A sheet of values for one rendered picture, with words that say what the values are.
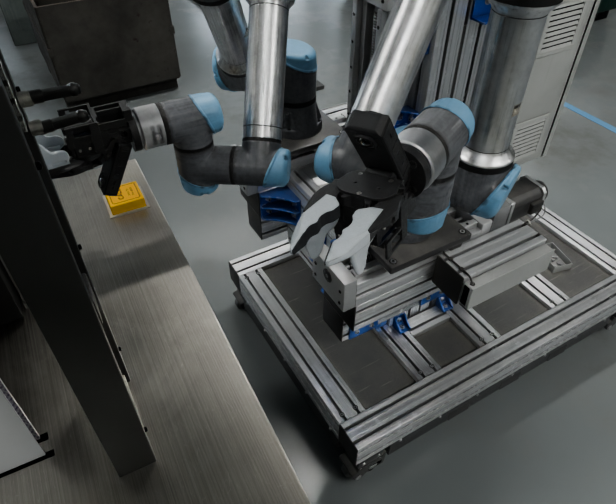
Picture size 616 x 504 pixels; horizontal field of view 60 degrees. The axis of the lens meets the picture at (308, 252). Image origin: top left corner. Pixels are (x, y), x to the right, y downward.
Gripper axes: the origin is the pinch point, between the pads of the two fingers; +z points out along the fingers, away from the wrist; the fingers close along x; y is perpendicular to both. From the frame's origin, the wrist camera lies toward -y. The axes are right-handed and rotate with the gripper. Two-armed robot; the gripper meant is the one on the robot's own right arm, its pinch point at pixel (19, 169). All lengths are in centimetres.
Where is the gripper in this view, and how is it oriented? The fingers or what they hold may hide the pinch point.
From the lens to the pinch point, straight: 103.0
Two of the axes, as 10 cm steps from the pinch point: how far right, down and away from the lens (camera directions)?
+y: 0.1, -7.2, -7.0
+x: 4.6, 6.2, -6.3
